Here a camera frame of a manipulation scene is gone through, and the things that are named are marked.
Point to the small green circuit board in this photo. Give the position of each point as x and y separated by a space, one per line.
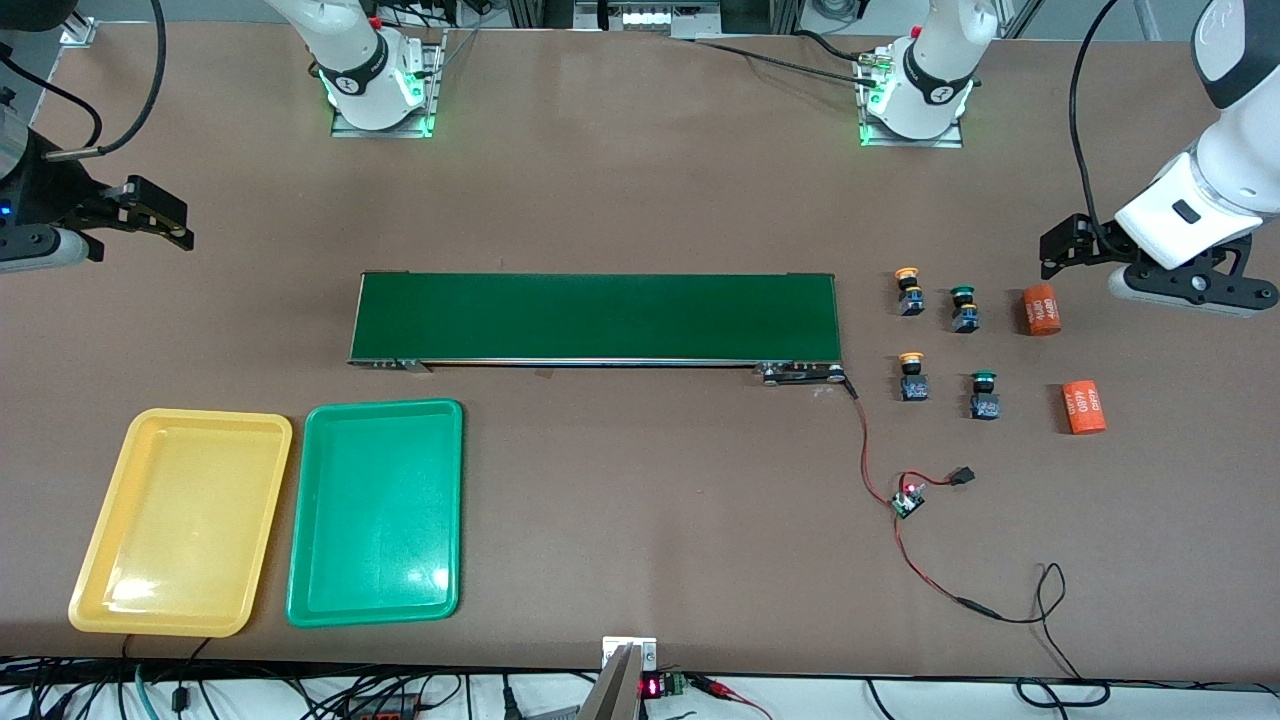
908 503

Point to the yellow plastic tray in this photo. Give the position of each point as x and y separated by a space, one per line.
180 520

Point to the green push button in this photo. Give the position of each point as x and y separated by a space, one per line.
965 318
985 405

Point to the orange cylinder with print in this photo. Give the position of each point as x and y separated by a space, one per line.
1083 407
1041 310

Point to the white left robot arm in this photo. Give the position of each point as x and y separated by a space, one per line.
1230 170

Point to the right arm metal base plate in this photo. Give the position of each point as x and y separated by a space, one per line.
436 70

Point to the yellow push button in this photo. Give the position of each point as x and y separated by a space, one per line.
913 385
910 298

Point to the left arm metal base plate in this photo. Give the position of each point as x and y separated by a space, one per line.
915 143

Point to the aluminium frame with light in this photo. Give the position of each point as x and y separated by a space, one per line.
650 18

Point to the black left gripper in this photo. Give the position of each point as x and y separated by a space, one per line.
1086 240

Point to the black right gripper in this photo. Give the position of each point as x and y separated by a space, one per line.
48 192

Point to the aluminium corner profile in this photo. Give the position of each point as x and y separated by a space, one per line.
78 33

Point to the red digit display module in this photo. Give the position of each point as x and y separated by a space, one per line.
652 687

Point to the grey metal camera bracket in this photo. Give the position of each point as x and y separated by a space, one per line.
615 695

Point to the green conveyor belt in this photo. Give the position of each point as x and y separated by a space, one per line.
600 315

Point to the red clip lead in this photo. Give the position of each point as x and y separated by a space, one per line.
712 686

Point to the red power strip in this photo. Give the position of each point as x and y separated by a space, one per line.
385 712

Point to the green plastic tray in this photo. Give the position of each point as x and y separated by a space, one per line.
375 510

